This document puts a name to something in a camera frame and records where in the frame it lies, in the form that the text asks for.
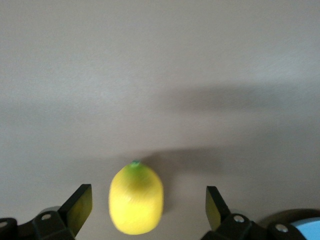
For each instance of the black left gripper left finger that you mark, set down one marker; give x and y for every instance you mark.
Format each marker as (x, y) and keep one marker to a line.
(50, 226)

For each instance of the yellow lemon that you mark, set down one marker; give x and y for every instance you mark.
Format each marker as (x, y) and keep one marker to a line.
(136, 202)

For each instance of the blue plate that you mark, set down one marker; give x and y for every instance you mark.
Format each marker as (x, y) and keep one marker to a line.
(312, 228)

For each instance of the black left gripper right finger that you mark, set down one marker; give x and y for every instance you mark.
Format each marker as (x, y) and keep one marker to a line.
(240, 228)

